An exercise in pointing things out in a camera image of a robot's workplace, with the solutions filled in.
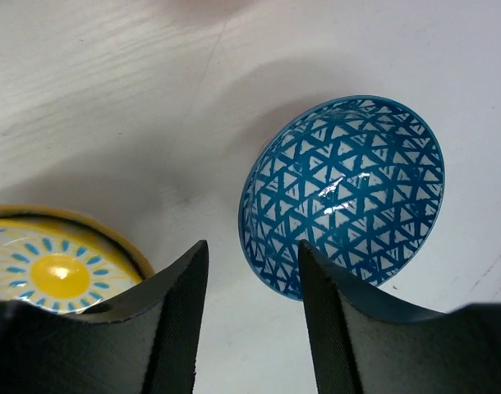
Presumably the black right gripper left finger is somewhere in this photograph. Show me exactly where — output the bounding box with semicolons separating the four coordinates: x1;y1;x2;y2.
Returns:
0;241;209;393

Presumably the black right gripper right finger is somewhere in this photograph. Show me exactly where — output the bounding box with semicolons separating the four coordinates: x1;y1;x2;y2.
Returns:
298;241;501;393

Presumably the yellow blue pattern ceramic bowl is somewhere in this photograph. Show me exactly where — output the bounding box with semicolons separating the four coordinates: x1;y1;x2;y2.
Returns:
0;204;154;314

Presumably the red white pattern bowl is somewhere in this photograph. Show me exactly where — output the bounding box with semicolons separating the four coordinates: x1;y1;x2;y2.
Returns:
238;95;445;300

